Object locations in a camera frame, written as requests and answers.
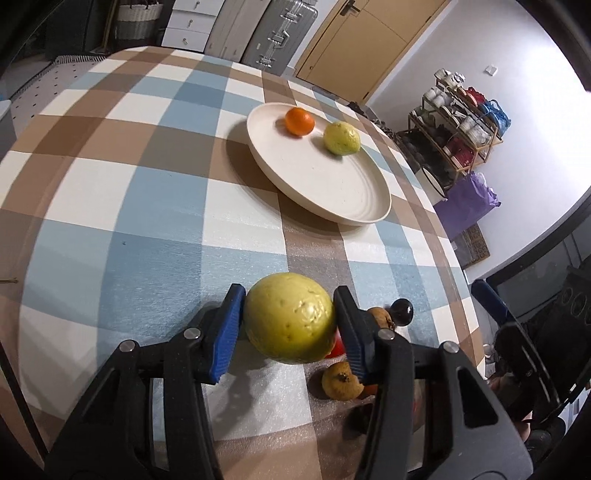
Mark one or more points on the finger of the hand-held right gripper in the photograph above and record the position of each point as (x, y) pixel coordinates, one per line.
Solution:
(490, 300)

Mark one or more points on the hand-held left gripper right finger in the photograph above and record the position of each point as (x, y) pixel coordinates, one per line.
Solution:
(353, 341)

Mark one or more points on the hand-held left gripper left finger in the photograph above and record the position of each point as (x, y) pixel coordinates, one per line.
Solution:
(225, 339)

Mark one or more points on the red tomato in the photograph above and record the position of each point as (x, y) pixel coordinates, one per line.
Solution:
(337, 347)

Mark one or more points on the brown passion fruit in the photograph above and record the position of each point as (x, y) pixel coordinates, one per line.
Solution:
(340, 381)
(381, 317)

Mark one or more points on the large orange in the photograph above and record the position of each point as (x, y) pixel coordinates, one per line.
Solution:
(369, 391)

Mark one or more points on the dark purple plum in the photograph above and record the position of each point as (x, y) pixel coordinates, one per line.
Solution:
(401, 311)
(364, 417)

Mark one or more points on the large yellow guava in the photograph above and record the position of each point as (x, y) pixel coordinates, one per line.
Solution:
(286, 318)

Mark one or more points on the cream round plate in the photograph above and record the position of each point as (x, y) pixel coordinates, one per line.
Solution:
(318, 182)

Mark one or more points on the patterned door mat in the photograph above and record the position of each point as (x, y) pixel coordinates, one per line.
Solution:
(472, 245)

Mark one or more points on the purple bag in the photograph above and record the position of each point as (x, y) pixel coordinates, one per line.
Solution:
(466, 205)

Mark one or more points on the checked tablecloth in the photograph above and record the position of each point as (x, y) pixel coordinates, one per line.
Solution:
(138, 207)

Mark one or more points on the wooden shoe rack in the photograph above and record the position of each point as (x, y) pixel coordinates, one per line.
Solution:
(457, 127)

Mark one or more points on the green yellow guava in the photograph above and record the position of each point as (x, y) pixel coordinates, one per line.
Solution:
(340, 138)

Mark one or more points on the group of sneakers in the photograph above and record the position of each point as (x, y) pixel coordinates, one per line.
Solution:
(374, 117)

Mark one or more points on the small orange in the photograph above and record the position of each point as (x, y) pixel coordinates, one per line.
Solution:
(299, 121)

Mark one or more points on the wooden door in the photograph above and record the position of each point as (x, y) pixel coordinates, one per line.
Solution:
(369, 44)

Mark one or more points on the silver suitcase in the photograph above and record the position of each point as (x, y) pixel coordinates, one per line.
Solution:
(280, 39)

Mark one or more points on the white dotted rug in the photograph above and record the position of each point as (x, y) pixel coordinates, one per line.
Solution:
(46, 87)

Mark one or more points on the beige suitcase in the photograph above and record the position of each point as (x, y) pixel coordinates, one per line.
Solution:
(235, 27)

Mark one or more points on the white drawer cabinet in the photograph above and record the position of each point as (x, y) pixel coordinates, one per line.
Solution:
(190, 25)

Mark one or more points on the wicker basket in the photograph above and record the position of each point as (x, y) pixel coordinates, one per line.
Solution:
(135, 19)

